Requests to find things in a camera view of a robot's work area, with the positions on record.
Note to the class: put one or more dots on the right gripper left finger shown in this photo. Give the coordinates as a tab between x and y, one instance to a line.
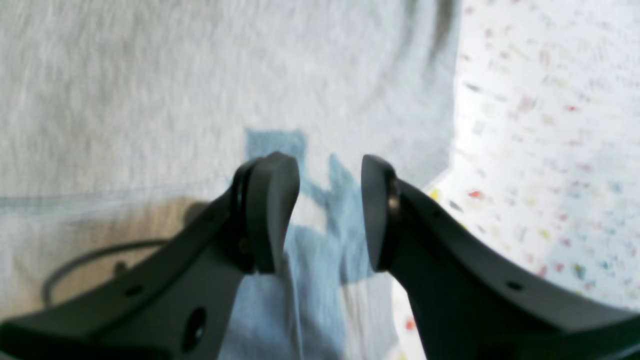
176	304

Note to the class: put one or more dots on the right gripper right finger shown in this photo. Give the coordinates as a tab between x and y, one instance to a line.
469	302

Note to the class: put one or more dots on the grey T-shirt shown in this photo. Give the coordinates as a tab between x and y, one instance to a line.
119	116

